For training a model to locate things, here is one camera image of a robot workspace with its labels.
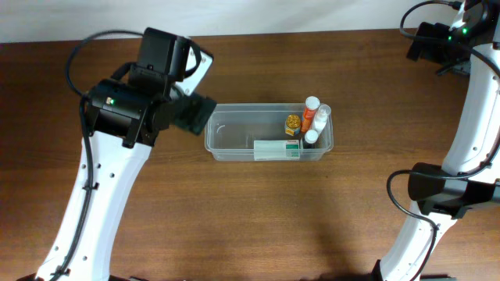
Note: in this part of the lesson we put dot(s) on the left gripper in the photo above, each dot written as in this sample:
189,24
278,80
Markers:
198,115

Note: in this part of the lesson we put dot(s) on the white Panadol box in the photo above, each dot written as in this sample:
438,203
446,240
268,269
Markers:
276,150

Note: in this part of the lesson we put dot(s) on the gold lid small jar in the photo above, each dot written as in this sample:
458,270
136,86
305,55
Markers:
292,125

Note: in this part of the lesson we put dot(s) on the orange tablet tube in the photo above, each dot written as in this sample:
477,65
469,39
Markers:
312,103

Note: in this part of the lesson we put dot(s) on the white spray bottle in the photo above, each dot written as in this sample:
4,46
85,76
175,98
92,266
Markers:
320,119

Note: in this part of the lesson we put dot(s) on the dark bottle white cap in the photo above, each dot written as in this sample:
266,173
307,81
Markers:
309,139

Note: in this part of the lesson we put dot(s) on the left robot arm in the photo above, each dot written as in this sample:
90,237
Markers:
121,118

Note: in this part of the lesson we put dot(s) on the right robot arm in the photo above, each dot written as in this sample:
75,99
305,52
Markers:
469,176

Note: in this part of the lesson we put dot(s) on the clear plastic container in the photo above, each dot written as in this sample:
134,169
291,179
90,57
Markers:
232,129

